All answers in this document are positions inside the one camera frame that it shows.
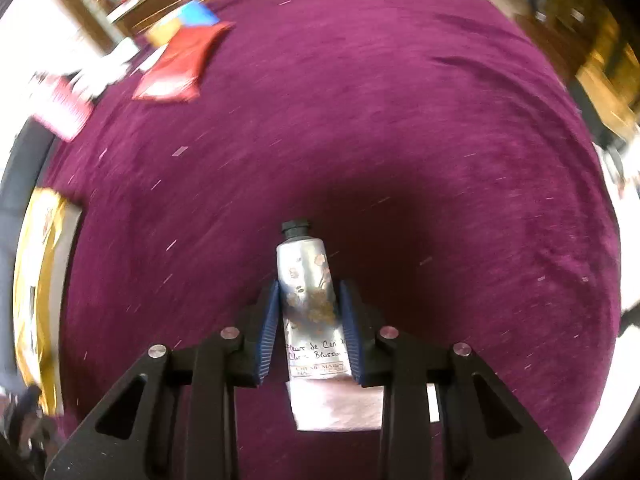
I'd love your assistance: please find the floral hand cream tube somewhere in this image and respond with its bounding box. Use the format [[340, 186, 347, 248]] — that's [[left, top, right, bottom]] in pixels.
[[277, 220, 383, 432]]

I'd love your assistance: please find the gold-rimmed white tray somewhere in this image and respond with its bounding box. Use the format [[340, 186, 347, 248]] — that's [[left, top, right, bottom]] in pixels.
[[13, 188, 82, 417]]

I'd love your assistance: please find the blue lighter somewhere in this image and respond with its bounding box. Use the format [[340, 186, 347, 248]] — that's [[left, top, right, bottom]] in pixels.
[[178, 0, 220, 27]]

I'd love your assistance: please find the red foil snack packet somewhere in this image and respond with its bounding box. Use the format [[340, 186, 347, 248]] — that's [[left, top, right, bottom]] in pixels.
[[132, 22, 233, 103]]

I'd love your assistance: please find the purple velvet bedspread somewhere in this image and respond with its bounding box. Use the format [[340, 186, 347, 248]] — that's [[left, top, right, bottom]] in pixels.
[[47, 0, 620, 460]]

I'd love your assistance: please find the white eraser block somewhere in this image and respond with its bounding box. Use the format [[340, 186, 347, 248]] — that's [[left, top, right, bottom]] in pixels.
[[137, 44, 167, 73]]

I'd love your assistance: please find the white plush toy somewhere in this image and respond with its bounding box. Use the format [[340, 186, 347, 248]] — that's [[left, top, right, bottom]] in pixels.
[[70, 38, 139, 100]]

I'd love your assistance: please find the pink knitted cup sleeve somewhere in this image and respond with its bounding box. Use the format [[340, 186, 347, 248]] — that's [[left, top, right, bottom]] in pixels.
[[30, 74, 93, 142]]

